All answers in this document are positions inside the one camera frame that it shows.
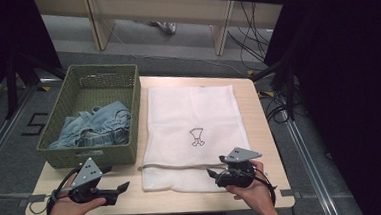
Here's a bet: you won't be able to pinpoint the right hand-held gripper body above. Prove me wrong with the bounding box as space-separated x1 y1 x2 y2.
213 145 266 191

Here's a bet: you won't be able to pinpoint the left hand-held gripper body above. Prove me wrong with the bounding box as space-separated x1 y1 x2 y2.
65 155 119 209

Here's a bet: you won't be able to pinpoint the blue denim jeans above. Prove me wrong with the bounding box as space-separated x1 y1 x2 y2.
46 100 135 150

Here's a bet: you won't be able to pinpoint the white mesh laundry bag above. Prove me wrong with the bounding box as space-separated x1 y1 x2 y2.
135 80 254 198

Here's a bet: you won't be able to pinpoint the green woven basket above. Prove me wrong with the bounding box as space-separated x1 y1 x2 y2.
31 60 147 171

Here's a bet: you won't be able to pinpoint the person's right hand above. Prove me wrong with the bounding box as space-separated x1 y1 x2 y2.
223 158 278 215

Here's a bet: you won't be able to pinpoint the person's left hand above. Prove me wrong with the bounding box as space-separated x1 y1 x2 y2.
43 172 108 215

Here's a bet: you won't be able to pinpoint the grey tape strip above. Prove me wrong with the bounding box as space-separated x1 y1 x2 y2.
17 193 48 208
280 188 300 198

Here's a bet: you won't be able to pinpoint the black stand legs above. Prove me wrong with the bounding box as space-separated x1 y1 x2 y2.
250 55 298 124
3 49 70 121

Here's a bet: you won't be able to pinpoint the black curtain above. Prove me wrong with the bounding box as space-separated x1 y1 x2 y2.
260 0 381 215
0 0 67 117

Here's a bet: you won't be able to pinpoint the light wooden bench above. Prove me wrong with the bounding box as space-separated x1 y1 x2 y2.
33 0 296 68

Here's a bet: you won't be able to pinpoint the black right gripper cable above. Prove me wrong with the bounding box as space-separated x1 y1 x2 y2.
253 165 280 209

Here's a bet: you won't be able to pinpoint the metal floor rail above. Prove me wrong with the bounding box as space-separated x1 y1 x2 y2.
0 86 44 180
282 112 340 215

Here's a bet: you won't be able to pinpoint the grey floor cable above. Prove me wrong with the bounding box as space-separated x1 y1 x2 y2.
0 185 57 204

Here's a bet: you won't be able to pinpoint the bundle of black floor cables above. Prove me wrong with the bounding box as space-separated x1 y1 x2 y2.
225 0 298 126

